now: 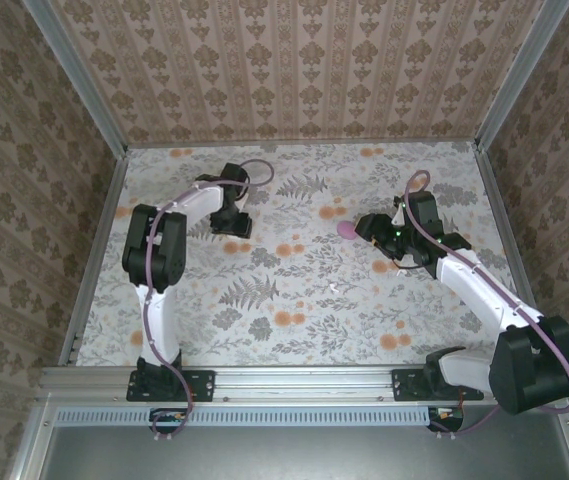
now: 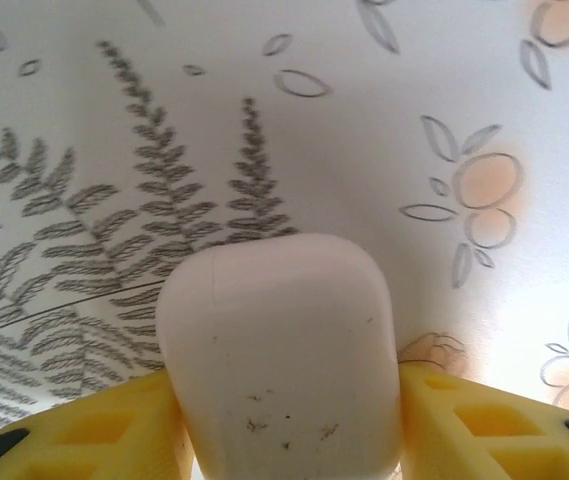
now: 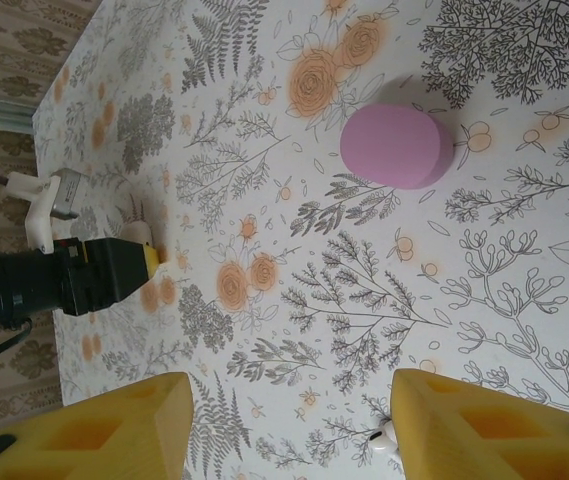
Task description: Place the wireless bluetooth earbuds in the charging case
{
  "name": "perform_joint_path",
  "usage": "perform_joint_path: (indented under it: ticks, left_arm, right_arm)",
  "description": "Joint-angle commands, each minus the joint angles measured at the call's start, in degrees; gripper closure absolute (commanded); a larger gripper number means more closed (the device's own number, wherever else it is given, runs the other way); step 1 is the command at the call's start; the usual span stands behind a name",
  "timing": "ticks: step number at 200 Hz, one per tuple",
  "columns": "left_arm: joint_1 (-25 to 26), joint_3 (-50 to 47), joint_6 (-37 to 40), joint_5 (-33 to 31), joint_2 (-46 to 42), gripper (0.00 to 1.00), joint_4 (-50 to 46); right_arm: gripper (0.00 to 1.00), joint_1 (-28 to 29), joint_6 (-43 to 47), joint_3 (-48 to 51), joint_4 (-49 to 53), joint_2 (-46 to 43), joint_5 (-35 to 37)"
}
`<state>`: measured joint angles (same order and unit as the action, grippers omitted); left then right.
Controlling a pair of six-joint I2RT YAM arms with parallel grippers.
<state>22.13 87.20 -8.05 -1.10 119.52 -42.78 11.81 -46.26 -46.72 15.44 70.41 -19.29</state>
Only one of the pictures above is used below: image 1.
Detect aluminium side rail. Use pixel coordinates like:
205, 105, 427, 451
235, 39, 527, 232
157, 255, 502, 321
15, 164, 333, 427
58, 149, 130, 366
473, 147, 558, 364

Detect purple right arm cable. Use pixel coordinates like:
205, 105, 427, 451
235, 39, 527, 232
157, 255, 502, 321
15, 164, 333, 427
404, 169, 569, 441

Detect pink earbud charging case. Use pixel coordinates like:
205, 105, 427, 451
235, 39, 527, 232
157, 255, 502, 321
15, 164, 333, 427
337, 219, 361, 242

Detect grey slotted cable duct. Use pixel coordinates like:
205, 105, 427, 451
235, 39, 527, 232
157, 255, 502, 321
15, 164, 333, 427
56, 405, 465, 428

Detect metal sheet tray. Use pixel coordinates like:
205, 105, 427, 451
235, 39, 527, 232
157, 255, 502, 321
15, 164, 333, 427
11, 403, 569, 480

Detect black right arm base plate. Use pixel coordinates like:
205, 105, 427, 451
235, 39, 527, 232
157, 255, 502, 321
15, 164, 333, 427
392, 368, 485, 403

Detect aluminium front rail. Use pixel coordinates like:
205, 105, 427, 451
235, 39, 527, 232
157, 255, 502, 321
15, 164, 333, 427
38, 364, 569, 405

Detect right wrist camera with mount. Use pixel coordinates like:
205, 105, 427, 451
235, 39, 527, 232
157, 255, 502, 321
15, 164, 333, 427
390, 198, 409, 227

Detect aluminium frame post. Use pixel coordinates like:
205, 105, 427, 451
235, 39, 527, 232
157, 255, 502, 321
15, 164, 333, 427
21, 0, 130, 159
473, 0, 565, 151

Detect black cable junction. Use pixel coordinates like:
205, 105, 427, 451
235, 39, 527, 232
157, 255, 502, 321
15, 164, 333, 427
426, 407, 465, 434
148, 407, 191, 435

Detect aluminium back rail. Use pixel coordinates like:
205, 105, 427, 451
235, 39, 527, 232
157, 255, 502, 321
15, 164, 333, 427
127, 139, 478, 150

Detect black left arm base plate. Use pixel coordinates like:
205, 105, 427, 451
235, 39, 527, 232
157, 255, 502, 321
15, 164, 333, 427
126, 368, 215, 403

